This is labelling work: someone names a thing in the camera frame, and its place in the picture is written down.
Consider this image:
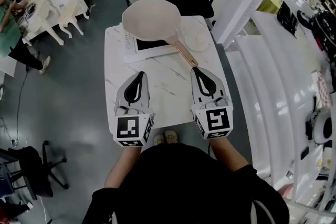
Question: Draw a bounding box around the yellow-green box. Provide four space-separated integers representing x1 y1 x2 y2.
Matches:
255 0 283 15

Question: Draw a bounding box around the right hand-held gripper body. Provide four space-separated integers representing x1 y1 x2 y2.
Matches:
191 101 235 141

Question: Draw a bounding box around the person's left shoe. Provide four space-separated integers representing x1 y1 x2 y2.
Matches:
152 133 166 146

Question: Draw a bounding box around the white metal shelving rack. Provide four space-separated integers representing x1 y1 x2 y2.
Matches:
212 0 336 224

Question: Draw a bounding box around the white round device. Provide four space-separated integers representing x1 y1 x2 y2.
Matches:
305 106 336 145

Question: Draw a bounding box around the small black box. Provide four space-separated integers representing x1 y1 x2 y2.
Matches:
299 146 310 161

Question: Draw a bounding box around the black bag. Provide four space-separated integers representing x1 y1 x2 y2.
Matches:
276 1 299 36

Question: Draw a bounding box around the brown wooden chair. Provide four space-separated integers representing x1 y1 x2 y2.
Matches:
272 182 295 201

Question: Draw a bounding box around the beige frying pan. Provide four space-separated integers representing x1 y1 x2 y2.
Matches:
121 0 199 68

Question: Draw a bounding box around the black swivel office chair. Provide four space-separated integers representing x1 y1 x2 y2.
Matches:
7 140 70 198

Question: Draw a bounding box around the white ornate stool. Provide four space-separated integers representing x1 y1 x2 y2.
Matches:
57 0 90 39

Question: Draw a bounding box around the white induction cooktop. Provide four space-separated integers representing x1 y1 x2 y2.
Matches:
119 24 182 65

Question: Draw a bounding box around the person's shoe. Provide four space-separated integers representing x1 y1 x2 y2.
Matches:
164 130 179 145
152 133 166 146

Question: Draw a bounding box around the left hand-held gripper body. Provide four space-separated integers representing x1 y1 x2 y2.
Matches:
112 108 156 149

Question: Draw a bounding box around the person's black shirt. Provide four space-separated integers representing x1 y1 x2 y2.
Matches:
82 142 291 224

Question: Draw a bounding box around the white ornate vanity table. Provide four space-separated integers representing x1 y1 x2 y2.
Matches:
0 0 65 47

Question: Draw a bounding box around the person's right shoe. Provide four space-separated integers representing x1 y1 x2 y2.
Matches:
164 130 179 145

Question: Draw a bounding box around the white round plate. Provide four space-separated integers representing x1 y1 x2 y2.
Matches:
183 22 209 52

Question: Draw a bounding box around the person's right forearm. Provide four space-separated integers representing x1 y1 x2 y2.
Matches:
208 135 250 173

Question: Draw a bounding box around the person's left forearm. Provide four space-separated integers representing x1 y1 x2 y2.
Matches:
104 146 144 190

